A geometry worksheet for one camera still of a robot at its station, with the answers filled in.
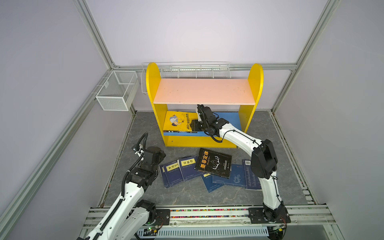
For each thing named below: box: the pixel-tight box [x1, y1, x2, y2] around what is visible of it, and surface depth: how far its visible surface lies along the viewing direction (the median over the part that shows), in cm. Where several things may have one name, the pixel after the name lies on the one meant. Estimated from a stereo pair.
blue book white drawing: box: [212, 164, 247, 187], surface depth 86 cm
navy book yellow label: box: [178, 155, 203, 181], surface depth 88 cm
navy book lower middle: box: [200, 173, 225, 193], surface depth 86 cm
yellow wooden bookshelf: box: [146, 62, 264, 149], surface depth 79 cm
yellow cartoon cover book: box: [163, 111, 198, 133], surface depth 93 cm
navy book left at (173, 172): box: [163, 159, 185, 186], surface depth 87 cm
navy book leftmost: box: [158, 165, 170, 189], surface depth 86 cm
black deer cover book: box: [194, 148, 232, 179], surface depth 91 cm
